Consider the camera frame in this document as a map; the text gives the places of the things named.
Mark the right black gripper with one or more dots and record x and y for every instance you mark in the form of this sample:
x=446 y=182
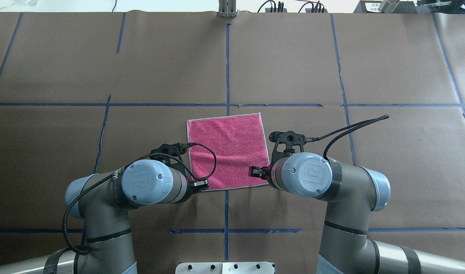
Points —
x=257 y=172

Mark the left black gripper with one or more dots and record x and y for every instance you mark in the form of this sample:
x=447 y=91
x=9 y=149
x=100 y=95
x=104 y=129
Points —
x=200 y=185

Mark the pink square towel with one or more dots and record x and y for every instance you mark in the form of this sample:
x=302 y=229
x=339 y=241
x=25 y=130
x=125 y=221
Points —
x=234 y=143

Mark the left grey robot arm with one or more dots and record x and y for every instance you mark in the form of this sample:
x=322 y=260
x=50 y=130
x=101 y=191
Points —
x=96 y=223

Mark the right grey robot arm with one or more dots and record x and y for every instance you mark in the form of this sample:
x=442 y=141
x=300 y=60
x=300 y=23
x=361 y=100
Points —
x=352 y=194

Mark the brown paper table cover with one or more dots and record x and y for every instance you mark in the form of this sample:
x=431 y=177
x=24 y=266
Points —
x=89 y=92

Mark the near orange black connector box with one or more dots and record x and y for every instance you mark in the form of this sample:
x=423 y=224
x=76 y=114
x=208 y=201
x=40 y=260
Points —
x=312 y=6

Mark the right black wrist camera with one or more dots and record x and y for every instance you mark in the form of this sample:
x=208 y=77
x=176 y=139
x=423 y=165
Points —
x=290 y=139

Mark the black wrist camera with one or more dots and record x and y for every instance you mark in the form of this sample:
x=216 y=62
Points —
x=169 y=153
x=290 y=139

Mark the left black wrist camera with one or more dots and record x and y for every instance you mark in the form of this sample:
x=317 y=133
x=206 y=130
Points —
x=169 y=153

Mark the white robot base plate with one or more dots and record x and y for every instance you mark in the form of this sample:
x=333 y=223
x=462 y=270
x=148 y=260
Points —
x=261 y=267

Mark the aluminium frame post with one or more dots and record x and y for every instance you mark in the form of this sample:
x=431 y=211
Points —
x=227 y=8

